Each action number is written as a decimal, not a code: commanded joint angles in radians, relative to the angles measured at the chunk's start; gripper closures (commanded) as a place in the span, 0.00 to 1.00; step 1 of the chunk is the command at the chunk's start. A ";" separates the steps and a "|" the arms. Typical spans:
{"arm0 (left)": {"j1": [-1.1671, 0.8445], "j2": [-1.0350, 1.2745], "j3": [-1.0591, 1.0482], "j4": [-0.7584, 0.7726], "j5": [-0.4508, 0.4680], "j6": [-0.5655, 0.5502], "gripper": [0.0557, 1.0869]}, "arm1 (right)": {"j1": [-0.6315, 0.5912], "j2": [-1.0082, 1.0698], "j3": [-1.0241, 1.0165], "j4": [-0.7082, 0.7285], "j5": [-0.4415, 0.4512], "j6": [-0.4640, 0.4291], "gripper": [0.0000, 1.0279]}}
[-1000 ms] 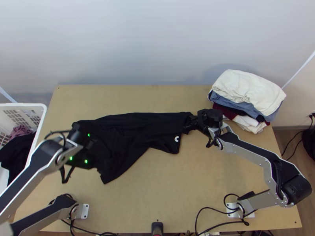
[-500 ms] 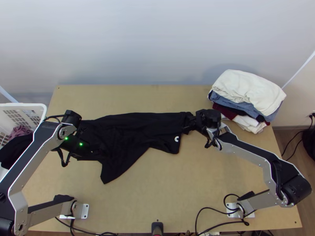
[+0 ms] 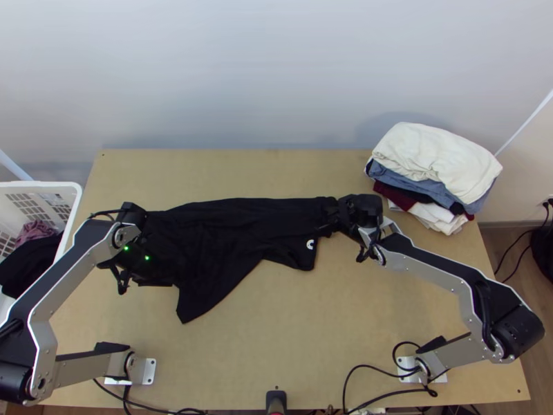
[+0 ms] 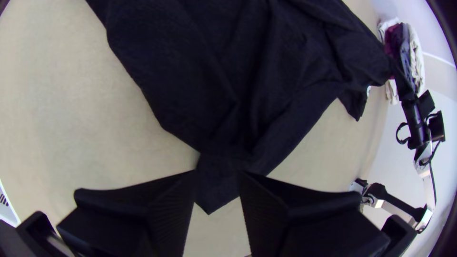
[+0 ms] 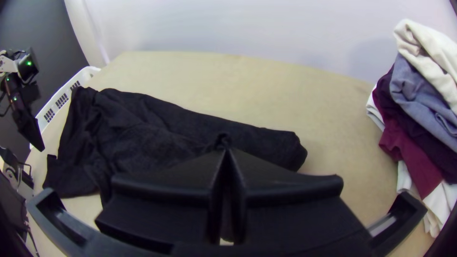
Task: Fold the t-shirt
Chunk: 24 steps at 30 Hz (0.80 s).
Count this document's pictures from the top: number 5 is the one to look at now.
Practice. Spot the pile of folded clothes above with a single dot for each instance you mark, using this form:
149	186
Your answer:
421	100

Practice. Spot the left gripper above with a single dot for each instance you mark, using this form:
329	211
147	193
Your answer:
28	126

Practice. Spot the black t-shirt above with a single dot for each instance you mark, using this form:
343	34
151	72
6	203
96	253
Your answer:
143	125

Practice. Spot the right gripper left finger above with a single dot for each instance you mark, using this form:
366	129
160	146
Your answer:
167	200

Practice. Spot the white laundry basket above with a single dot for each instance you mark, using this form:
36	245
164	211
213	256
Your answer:
60	98

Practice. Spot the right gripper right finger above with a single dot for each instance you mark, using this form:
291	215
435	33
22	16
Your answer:
292	207

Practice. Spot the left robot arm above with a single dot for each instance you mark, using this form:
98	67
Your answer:
26	68

